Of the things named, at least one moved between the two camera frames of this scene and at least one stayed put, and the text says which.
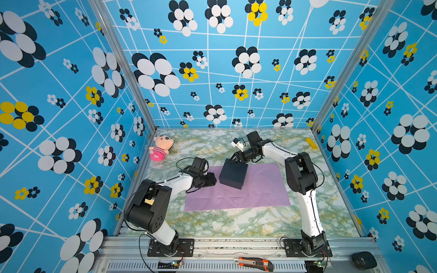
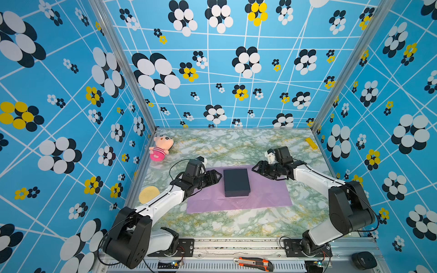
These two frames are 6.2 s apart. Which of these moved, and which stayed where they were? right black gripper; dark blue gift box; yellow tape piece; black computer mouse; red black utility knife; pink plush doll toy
Moved: right black gripper; dark blue gift box
Stayed: red black utility knife; yellow tape piece; pink plush doll toy; black computer mouse
